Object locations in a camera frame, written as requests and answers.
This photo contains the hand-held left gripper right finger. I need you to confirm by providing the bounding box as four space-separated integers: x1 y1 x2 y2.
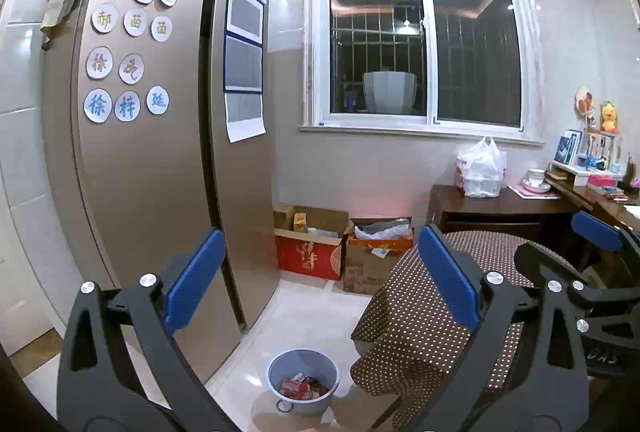
405 223 591 432

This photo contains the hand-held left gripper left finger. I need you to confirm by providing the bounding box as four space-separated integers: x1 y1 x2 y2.
56 228 241 432

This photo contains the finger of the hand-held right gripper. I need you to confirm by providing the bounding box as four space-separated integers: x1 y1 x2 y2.
571 211 640 263
515 242 640 338

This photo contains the blue plastic bucket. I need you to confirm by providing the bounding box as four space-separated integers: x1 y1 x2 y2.
266 349 341 414

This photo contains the pink box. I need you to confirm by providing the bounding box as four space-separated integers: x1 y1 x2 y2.
587 174 618 193

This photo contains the brown polka dot tablecloth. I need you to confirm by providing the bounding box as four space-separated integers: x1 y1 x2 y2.
350 231 566 405

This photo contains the grey plastic bag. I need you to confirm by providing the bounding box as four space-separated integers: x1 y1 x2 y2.
355 219 412 240

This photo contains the pink mat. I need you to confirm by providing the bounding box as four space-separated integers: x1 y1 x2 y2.
507 184 562 200

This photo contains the dark wooden desk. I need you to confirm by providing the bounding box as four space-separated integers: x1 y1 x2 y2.
429 184 576 243

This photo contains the brown cardboard box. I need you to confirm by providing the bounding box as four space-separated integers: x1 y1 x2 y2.
342 218 416 297

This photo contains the row of books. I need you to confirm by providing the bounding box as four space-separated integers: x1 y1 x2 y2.
555 129 583 165

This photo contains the silver refrigerator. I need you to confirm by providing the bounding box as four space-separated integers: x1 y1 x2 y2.
42 0 281 388

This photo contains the white plastic bag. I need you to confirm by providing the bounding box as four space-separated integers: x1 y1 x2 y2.
454 137 508 199

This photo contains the red cardboard box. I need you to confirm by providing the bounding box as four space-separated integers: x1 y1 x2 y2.
273 204 351 281

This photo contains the yellow duck toy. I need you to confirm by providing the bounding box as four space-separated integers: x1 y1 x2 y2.
600 100 620 135

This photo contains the white printed paper sheet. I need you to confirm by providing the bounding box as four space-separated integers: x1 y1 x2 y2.
225 92 267 143

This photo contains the white flower pot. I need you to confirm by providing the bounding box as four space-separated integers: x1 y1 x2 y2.
362 70 417 115

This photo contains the blue framed paper sheet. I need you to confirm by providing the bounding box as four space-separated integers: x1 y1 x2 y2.
225 0 266 45
223 34 264 93

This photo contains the cartoon wall ornament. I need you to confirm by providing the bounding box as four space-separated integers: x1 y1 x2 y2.
575 86 597 125

